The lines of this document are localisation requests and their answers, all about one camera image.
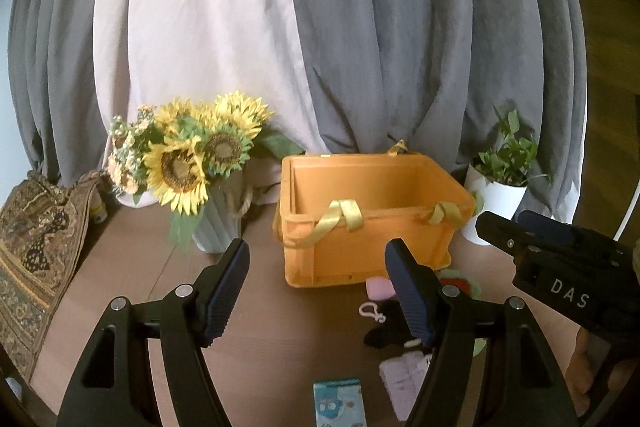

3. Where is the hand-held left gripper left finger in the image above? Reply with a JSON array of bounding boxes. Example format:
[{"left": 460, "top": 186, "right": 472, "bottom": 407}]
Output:
[{"left": 56, "top": 238, "right": 251, "bottom": 427}]

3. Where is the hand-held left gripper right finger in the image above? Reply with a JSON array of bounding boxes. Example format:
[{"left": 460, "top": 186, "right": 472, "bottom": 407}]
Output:
[{"left": 384, "top": 238, "right": 593, "bottom": 427}]

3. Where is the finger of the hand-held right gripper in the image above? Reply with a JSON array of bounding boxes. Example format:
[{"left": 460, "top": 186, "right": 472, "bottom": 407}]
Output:
[
  {"left": 475, "top": 211, "right": 541, "bottom": 260},
  {"left": 516, "top": 209, "right": 628, "bottom": 254}
]

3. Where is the small pink plush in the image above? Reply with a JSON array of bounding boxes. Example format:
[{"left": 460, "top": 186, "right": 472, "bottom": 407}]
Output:
[{"left": 365, "top": 276, "right": 399, "bottom": 303}]

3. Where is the black plush toy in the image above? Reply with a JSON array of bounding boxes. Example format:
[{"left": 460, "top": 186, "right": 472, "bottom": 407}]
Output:
[{"left": 362, "top": 306, "right": 437, "bottom": 351}]

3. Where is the green plush toy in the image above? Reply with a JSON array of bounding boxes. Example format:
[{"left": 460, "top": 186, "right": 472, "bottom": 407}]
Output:
[{"left": 433, "top": 268, "right": 488, "bottom": 355}]

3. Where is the orange bin with yellow ribbons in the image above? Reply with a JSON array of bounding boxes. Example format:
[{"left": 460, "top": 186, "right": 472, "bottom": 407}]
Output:
[{"left": 272, "top": 140, "right": 479, "bottom": 291}]

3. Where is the pale lavender cloth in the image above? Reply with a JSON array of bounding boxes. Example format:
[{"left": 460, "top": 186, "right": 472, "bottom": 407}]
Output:
[{"left": 378, "top": 351, "right": 434, "bottom": 422}]

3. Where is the person's right hand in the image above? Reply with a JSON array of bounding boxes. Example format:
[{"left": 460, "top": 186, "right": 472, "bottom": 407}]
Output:
[{"left": 571, "top": 326, "right": 610, "bottom": 397}]

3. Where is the green plant in white pot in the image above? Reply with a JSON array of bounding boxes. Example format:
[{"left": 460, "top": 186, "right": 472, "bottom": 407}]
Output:
[{"left": 460, "top": 107, "right": 552, "bottom": 247}]

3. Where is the white ribbed vase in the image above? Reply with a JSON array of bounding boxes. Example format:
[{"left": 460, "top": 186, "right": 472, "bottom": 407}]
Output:
[{"left": 192, "top": 167, "right": 256, "bottom": 254}]

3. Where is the blue tissue packet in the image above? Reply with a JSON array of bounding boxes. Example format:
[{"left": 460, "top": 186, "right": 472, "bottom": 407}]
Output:
[{"left": 312, "top": 377, "right": 369, "bottom": 427}]

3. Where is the sunflower bouquet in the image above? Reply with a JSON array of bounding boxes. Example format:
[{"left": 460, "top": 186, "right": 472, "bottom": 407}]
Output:
[{"left": 142, "top": 91, "right": 307, "bottom": 254}]

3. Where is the small pink flower bunch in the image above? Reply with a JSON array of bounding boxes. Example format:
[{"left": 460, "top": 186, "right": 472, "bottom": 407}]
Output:
[{"left": 106, "top": 104, "right": 162, "bottom": 208}]

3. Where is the brown patterned cloth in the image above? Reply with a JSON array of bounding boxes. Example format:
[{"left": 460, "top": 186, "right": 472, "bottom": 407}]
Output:
[{"left": 0, "top": 169, "right": 115, "bottom": 383}]

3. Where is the grey curtain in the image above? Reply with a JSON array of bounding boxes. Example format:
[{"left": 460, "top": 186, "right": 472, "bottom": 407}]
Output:
[
  {"left": 7, "top": 0, "right": 132, "bottom": 188},
  {"left": 280, "top": 0, "right": 588, "bottom": 228}
]

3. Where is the pale pink curtain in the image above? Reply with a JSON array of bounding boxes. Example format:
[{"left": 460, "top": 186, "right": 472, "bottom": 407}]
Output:
[{"left": 92, "top": 0, "right": 332, "bottom": 208}]

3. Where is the pink keychain loop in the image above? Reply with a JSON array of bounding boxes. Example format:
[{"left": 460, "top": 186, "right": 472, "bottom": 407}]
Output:
[{"left": 359, "top": 302, "right": 387, "bottom": 323}]

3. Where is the white cable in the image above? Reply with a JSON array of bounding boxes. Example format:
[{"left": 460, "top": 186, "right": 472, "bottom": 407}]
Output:
[{"left": 612, "top": 179, "right": 640, "bottom": 243}]

